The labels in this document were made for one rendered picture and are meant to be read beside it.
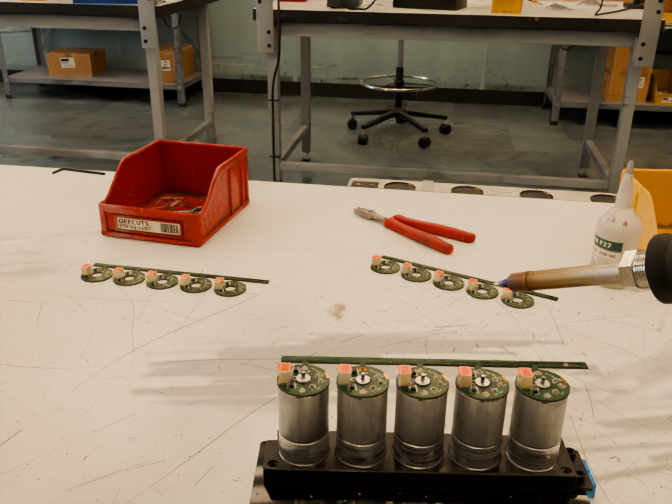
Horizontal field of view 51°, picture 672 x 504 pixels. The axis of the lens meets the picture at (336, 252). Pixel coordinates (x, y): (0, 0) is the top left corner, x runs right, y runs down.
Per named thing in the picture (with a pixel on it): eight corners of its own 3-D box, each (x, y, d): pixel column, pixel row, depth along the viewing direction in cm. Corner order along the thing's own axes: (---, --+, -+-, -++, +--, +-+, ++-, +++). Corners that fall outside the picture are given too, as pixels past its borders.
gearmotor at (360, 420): (385, 482, 34) (390, 394, 32) (335, 481, 34) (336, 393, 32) (383, 448, 37) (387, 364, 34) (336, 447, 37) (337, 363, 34)
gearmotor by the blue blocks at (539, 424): (560, 486, 34) (576, 398, 32) (509, 485, 34) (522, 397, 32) (547, 452, 36) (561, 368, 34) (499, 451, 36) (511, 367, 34)
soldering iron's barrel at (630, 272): (505, 305, 29) (656, 296, 25) (496, 270, 29) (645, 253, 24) (525, 295, 30) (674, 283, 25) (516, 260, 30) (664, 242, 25)
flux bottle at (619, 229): (585, 268, 59) (605, 152, 55) (628, 273, 59) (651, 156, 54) (588, 286, 56) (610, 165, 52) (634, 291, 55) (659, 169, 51)
